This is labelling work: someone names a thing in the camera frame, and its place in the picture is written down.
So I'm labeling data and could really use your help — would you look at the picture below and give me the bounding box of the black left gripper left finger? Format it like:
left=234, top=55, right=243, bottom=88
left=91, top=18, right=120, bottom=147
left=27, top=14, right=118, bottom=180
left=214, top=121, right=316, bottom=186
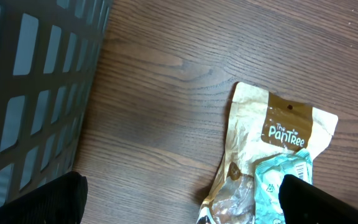
left=0, top=171, right=88, bottom=224

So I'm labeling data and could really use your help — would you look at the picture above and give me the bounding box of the beige Pantree snack pouch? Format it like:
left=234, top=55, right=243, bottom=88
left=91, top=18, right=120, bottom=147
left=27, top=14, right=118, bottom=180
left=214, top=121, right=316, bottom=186
left=197, top=82, right=338, bottom=223

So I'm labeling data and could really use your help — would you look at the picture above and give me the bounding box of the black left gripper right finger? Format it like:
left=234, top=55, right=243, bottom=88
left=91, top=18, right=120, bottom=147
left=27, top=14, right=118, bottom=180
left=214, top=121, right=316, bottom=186
left=278, top=174, right=358, bottom=224

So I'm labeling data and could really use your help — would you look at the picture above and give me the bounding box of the teal snack packet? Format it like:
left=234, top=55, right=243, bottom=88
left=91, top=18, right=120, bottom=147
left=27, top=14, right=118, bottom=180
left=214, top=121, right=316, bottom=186
left=254, top=149, right=313, bottom=224

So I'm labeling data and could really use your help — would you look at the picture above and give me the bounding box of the grey plastic mesh basket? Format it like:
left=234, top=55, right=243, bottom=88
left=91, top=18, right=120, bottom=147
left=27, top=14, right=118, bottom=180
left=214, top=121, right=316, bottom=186
left=0, top=0, right=112, bottom=207

